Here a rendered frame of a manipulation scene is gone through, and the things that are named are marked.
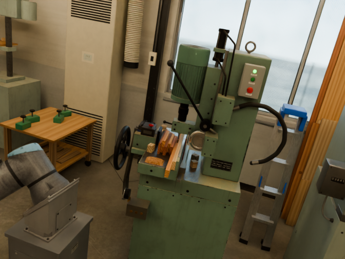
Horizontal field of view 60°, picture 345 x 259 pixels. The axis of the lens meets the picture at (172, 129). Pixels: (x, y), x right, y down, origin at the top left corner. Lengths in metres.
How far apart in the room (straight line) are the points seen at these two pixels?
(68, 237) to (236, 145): 1.00
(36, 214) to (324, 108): 2.39
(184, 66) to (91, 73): 1.68
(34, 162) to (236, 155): 1.06
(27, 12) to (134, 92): 1.28
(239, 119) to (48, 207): 1.05
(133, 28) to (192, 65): 1.51
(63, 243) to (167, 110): 2.00
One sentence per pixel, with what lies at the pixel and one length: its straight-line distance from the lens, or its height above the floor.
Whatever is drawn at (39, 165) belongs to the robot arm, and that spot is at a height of 0.89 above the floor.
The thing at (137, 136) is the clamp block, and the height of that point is 0.95.
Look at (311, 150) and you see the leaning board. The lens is 2.90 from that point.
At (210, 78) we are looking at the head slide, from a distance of 1.65.
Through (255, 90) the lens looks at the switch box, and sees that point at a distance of 1.57.
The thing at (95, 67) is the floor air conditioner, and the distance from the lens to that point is 3.14.
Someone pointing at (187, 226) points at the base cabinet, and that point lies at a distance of 1.87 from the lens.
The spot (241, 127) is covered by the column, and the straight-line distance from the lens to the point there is 1.68.
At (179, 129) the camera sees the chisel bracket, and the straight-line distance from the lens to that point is 1.78.
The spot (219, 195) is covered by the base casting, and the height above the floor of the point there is 0.76.
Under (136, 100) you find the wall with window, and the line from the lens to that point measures 3.33.
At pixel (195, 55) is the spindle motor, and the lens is 1.62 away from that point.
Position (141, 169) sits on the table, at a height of 0.86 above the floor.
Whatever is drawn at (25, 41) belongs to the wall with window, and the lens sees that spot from 4.00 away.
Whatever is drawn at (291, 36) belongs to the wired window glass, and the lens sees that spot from 3.06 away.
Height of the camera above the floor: 1.65
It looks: 21 degrees down
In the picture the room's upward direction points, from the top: 10 degrees clockwise
